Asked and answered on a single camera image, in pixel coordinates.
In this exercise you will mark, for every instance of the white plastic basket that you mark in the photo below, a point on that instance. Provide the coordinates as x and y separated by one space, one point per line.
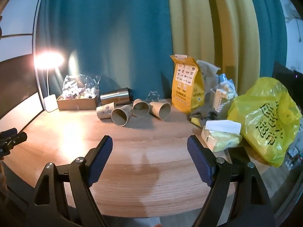
220 100

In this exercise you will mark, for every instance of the clear plastic bag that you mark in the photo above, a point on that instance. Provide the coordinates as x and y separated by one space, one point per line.
208 73

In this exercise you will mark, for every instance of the yellow curtain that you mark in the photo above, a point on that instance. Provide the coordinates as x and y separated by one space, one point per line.
208 35

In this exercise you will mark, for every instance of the white desk lamp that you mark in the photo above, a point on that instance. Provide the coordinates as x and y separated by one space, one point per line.
50 80

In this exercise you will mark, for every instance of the teal curtain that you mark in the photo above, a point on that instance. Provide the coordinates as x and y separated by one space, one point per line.
109 40

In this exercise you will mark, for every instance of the stainless steel tumbler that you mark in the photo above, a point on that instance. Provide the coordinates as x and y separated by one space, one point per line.
116 97

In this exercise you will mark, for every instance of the paper cup with cartoon print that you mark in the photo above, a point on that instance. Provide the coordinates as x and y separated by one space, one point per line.
104 110

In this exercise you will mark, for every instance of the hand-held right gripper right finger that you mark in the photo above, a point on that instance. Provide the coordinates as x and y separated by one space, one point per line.
201 160

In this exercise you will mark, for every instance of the clear bag of small toys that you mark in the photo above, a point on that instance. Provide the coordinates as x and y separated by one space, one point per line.
79 87

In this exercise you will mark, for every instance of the tissue pack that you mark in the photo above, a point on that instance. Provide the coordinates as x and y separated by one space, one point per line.
221 136

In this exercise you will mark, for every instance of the grey cloth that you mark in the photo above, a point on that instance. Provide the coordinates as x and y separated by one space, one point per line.
203 115

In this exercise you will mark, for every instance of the light blue packet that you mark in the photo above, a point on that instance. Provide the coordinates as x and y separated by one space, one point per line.
227 84

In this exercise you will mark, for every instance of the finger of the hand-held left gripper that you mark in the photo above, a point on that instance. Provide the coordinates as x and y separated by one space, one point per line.
11 138

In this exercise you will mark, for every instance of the plain beige paper cup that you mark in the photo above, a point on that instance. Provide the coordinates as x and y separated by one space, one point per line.
122 115
140 107
161 110

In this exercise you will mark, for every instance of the yellow plastic bag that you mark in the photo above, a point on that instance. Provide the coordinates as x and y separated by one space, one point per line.
265 120

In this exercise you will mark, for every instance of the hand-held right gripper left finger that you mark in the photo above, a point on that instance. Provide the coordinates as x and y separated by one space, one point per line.
100 160

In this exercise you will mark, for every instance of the cardboard box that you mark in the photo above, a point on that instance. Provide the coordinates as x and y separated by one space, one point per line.
78 103

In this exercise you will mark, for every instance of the yellow paper bag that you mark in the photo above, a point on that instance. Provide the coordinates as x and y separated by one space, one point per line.
187 85

